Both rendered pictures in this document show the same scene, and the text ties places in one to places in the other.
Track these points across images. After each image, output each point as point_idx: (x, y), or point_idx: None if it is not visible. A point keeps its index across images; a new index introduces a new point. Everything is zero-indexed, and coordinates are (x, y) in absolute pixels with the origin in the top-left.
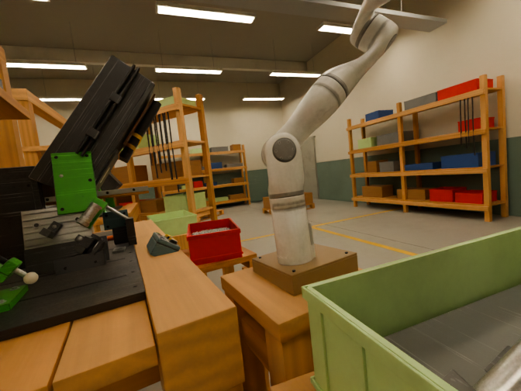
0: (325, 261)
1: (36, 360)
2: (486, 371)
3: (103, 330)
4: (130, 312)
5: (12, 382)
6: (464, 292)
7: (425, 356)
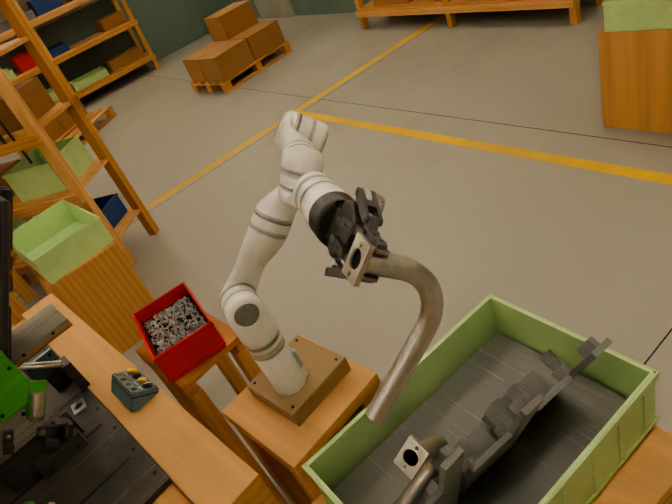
0: (318, 382)
1: None
2: None
3: None
4: (170, 502)
5: None
6: (423, 392)
7: (389, 468)
